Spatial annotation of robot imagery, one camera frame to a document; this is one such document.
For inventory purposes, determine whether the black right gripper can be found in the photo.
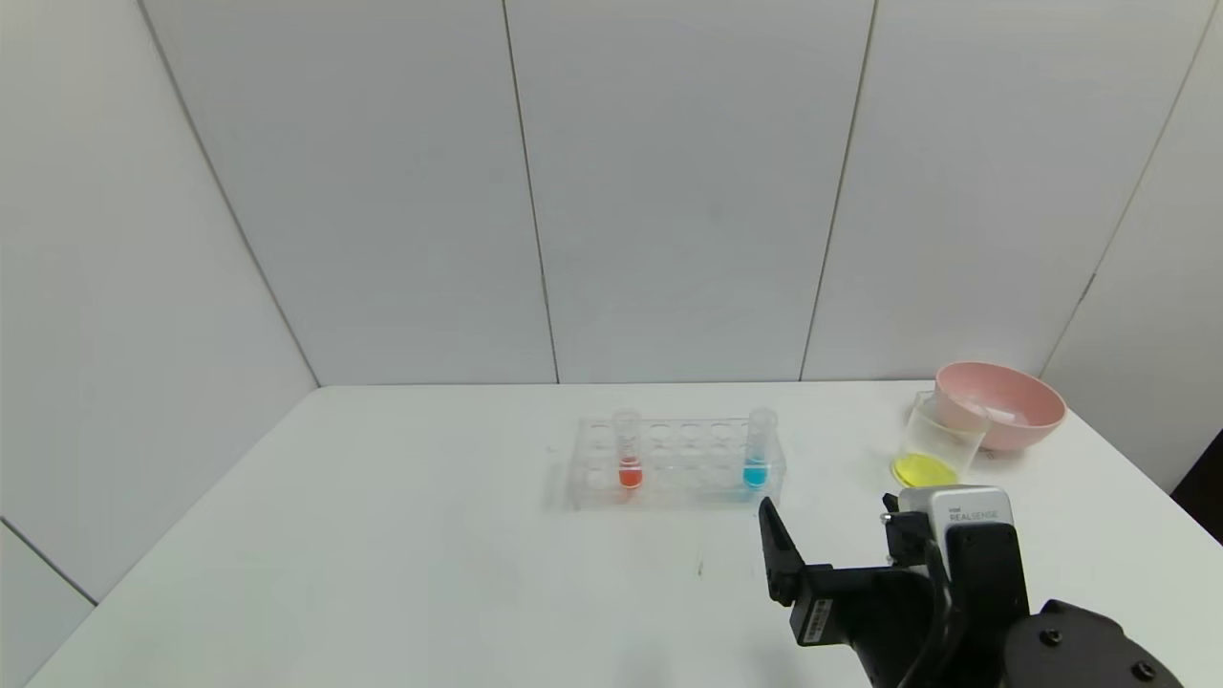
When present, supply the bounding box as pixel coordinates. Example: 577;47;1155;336
758;495;935;688

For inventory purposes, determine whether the test tube with blue liquid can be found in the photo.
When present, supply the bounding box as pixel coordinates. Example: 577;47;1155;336
743;407;778;491

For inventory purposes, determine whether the clear plastic test tube rack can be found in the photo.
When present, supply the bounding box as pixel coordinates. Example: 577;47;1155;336
564;416;786;512

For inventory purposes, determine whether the clear glass beaker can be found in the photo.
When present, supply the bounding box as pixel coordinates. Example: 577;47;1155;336
891;390;990;490

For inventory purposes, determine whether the test tube with red liquid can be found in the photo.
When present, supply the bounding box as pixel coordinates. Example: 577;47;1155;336
612;409;644;491

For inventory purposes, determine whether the pink bowl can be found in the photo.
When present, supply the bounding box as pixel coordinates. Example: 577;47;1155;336
934;360;1068;452

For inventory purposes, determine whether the dark object beside table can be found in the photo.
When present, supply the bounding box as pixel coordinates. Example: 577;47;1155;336
1173;454;1223;541

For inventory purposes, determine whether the white RealSense wrist camera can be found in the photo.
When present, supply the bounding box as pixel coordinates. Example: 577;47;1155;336
881;485;1017;574

